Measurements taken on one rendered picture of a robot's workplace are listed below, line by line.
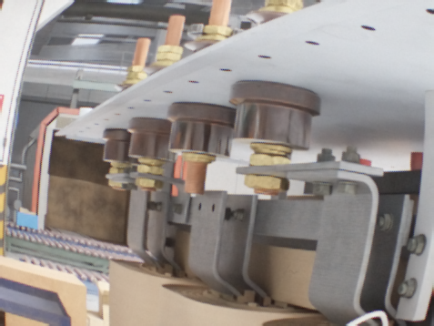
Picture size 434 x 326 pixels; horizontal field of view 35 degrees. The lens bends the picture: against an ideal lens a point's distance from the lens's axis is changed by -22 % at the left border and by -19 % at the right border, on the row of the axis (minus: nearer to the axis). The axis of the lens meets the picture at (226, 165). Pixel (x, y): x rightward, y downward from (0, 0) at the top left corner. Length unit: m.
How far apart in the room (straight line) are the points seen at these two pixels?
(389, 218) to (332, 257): 0.08
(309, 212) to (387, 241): 0.24
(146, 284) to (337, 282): 0.75
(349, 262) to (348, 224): 0.04
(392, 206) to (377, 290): 0.09
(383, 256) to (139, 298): 0.80
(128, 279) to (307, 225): 0.60
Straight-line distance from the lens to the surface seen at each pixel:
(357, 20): 0.59
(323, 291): 0.84
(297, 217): 1.06
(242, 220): 1.21
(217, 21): 1.26
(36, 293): 2.12
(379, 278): 0.82
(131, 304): 1.55
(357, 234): 0.79
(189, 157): 1.22
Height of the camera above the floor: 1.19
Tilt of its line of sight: 4 degrees up
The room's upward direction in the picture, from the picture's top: 7 degrees clockwise
